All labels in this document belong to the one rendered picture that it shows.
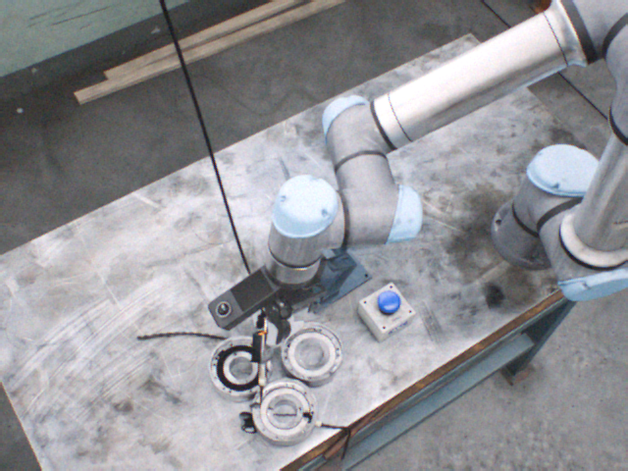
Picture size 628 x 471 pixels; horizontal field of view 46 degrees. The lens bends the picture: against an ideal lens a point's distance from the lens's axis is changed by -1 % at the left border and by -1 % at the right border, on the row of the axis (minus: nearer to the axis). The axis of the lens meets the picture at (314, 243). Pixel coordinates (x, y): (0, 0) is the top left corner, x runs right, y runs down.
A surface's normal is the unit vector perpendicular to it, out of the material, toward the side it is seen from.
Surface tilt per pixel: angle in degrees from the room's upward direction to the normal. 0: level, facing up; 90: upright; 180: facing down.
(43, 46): 90
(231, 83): 0
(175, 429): 0
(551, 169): 7
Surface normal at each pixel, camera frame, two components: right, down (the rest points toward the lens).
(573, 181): 0.01, -0.62
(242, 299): -0.27, -0.28
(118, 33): 0.54, 0.73
